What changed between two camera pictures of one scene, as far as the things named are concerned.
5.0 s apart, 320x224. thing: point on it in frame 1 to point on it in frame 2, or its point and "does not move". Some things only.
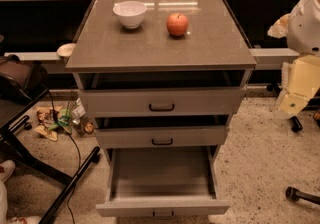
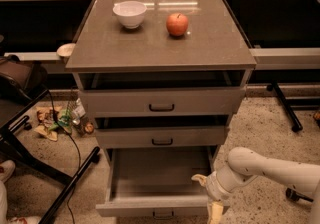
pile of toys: (68, 120) does not move
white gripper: (305, 29) to (213, 186)
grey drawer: (162, 182) does not move
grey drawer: (161, 137) does not move
